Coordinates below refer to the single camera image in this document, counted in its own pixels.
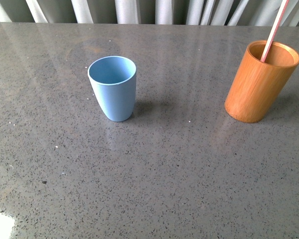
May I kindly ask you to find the pink white chopstick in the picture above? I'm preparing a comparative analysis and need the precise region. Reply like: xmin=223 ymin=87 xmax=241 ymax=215
xmin=260 ymin=0 xmax=289 ymax=63

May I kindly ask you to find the light blue cup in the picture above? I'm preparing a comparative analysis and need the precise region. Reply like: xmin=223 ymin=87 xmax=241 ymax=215
xmin=88 ymin=56 xmax=137 ymax=122

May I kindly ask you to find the orange bamboo chopstick holder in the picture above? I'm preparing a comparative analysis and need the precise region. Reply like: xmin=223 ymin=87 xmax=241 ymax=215
xmin=224 ymin=40 xmax=299 ymax=123

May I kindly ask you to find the grey pleated curtain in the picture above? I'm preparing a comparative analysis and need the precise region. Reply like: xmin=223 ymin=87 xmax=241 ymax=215
xmin=0 ymin=0 xmax=299 ymax=27

